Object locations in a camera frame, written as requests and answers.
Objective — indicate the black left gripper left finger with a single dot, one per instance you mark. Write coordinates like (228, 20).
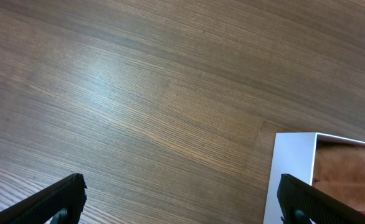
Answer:
(61, 202)

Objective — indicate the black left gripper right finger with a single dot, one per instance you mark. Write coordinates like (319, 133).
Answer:
(303, 204)

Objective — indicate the white box pink interior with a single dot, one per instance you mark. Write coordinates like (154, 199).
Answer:
(294, 153)

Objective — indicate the brown plush bear toy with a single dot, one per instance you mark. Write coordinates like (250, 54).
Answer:
(339, 172)

